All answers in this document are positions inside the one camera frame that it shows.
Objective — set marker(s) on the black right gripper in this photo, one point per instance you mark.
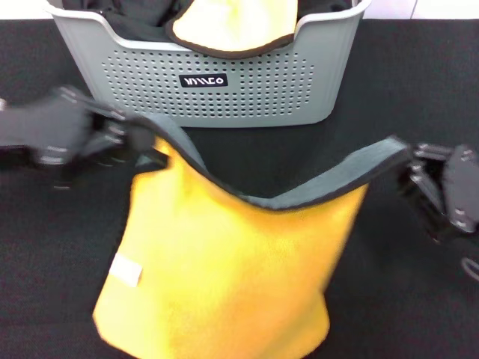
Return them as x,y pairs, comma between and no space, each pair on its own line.
466,187

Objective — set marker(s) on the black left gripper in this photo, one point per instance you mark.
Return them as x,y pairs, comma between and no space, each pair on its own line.
45,127

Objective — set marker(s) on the yellow grey towel white label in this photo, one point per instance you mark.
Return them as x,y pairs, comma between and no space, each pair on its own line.
224,269

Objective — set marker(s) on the grey perforated storage box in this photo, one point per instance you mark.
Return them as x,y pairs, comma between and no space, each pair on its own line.
149,101

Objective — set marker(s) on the black tablecloth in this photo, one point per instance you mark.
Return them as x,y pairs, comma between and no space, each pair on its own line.
404,299

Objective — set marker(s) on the yellow towel black trim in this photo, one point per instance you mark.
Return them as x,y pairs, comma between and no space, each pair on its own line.
232,26

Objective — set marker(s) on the black cloth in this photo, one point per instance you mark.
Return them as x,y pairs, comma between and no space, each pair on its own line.
131,16

